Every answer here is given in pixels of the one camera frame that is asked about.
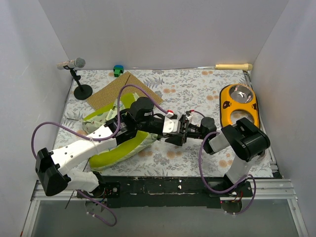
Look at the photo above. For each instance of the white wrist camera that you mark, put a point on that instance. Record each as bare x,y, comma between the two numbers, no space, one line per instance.
171,126
189,116

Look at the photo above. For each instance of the grey head microphone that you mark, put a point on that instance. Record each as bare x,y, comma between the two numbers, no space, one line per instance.
76,63

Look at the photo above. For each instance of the loose steel pet bowl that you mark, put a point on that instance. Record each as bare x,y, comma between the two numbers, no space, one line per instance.
262,155

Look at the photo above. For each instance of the aluminium frame rail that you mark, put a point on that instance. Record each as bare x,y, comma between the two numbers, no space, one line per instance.
169,207

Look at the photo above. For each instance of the green and blue toy block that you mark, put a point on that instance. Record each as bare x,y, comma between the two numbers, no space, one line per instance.
118,70

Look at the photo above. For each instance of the floral patterned tablecloth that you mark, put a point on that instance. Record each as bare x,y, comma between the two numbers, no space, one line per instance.
180,90

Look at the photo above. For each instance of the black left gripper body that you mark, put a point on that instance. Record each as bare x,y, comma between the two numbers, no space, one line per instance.
159,128

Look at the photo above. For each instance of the steel bowl in stand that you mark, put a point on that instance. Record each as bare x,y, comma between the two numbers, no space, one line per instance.
241,93

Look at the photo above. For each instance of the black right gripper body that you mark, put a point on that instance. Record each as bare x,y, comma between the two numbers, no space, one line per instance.
185,127

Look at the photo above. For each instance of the yellow double pet bowl stand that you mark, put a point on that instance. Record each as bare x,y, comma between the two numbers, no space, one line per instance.
228,106

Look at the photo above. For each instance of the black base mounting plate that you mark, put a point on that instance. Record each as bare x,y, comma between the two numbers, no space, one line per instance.
138,191

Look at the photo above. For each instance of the green avocado print pet tent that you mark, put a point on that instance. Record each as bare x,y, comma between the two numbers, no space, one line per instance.
123,151

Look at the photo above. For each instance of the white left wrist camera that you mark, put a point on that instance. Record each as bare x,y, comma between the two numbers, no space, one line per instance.
171,126

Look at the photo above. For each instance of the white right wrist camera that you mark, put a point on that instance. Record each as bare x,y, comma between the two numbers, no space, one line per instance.
189,116

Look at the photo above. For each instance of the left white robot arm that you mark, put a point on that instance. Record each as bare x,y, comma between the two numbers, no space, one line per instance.
55,169

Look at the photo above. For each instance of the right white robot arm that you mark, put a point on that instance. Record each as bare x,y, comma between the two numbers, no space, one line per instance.
246,140

